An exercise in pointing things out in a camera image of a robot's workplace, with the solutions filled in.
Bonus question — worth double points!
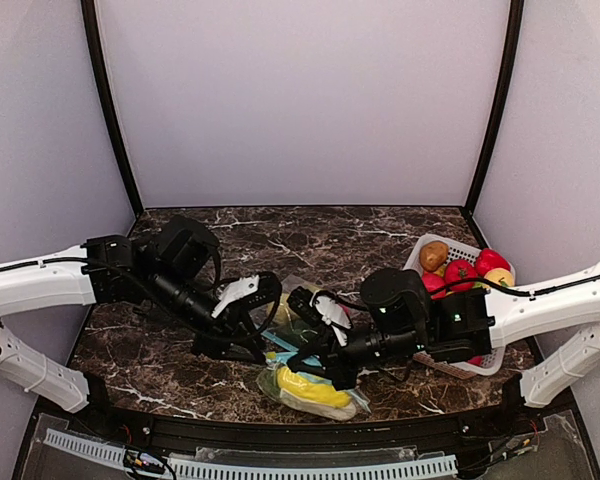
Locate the small clear zip bag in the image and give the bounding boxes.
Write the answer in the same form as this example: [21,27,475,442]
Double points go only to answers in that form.
[255,349,374,424]

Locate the white toy radish green leaves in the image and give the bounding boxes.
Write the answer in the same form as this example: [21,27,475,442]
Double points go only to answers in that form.
[257,367,357,422]

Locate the large clear zip bag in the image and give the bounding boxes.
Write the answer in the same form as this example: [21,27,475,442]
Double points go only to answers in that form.
[263,275,353,352]

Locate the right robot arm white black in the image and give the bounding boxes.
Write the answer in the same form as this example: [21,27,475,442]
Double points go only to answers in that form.
[287,262,600,408]

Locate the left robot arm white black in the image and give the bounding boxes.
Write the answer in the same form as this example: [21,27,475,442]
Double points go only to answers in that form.
[0,216,282,414]

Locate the red toy fruit left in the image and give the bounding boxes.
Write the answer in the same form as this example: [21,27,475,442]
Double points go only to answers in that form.
[421,272,447,300]

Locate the brown toy potato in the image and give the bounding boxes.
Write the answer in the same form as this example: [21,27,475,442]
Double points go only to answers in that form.
[419,241,449,272]

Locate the white plastic basket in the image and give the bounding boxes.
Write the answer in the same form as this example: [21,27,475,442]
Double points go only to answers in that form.
[404,234,505,379]

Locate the red toy bell pepper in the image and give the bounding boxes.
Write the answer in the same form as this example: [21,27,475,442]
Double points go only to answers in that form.
[474,248,511,277]

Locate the yellow toy pear with leaf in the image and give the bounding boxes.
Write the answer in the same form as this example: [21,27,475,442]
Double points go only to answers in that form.
[484,267,515,287]

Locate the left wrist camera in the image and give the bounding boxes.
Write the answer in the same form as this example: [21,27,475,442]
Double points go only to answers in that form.
[211,272,282,319]

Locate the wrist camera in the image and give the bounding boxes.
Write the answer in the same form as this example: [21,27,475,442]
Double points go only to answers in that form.
[211,272,282,319]
[287,287,352,347]

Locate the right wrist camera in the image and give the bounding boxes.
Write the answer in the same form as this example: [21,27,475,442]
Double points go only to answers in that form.
[287,287,352,347]

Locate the black front rail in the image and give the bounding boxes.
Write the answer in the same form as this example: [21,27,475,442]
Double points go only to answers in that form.
[71,401,566,453]

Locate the white slotted cable duct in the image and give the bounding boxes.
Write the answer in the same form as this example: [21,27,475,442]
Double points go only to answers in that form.
[43,428,459,479]

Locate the black corner frame post left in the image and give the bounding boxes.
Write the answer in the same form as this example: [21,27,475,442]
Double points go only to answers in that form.
[80,0,145,218]

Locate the black corner frame post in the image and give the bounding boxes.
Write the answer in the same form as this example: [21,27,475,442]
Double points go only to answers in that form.
[80,0,145,218]
[464,0,525,217]

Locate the black corner frame post right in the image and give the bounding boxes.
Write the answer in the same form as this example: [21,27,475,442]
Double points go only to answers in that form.
[464,0,525,217]

